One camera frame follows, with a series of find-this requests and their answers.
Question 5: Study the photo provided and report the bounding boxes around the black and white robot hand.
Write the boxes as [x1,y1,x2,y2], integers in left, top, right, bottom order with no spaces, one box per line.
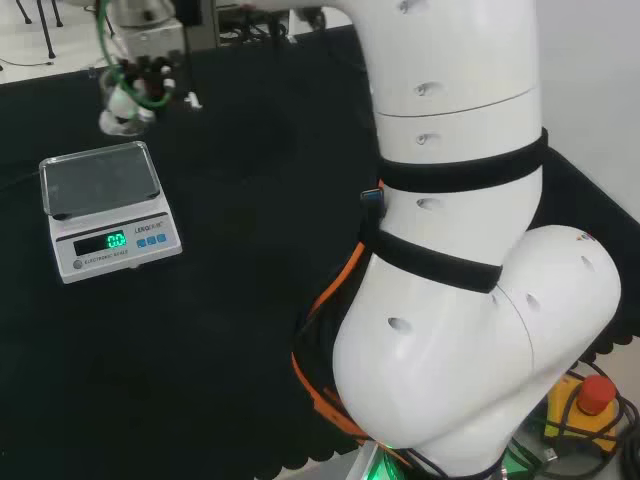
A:
[103,20,187,125]

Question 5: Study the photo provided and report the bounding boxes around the clear glass beaker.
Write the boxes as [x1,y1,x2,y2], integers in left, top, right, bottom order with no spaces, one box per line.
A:
[97,68,158,137]

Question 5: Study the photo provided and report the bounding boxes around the white electronic balance steel pan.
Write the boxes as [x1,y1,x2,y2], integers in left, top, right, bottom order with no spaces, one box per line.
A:
[38,140,184,286]

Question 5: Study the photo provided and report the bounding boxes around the black rod with white foot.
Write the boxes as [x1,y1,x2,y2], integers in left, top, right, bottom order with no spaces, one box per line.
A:
[182,23,205,111]

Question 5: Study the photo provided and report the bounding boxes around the black tripod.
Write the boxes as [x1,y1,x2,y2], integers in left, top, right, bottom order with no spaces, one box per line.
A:
[18,0,65,60]

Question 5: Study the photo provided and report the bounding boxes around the black bench cloth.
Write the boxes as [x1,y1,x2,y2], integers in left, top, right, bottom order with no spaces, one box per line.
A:
[0,28,640,474]

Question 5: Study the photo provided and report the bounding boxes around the yellow stop button box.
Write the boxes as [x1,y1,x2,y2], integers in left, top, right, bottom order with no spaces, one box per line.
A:
[541,374,622,457]

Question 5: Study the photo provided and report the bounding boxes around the green cable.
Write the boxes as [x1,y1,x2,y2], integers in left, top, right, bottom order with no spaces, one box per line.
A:
[96,0,172,110]

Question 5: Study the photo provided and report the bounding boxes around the black cable bundle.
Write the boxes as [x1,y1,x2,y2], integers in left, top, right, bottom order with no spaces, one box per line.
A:
[218,3,327,47]

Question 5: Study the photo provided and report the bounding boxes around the blue plug black cable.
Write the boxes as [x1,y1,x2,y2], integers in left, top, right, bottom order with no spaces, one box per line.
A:
[357,187,387,241]

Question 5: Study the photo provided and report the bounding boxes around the orange cable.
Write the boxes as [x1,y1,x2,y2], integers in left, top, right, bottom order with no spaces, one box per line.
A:
[291,239,417,469]

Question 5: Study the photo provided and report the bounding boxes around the black stop button cables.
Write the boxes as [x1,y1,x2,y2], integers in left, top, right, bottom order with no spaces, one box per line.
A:
[519,363,640,480]

